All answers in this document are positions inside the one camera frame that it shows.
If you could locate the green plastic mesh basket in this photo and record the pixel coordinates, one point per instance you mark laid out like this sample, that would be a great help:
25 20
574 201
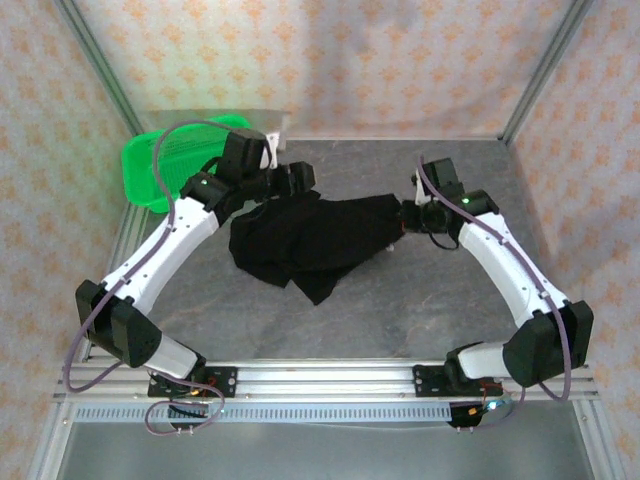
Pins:
145 170

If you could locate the black t-shirt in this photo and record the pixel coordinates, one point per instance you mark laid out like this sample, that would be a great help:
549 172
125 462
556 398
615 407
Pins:
310 240

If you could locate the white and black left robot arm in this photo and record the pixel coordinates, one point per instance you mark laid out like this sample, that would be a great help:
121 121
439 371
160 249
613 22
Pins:
165 240

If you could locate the grey metal sheet panel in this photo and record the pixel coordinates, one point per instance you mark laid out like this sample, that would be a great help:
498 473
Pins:
325 455

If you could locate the aluminium frame post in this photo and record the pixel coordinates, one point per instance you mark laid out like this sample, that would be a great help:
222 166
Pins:
546 65
101 65

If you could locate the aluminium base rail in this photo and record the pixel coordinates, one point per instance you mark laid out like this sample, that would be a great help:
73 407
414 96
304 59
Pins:
325 380

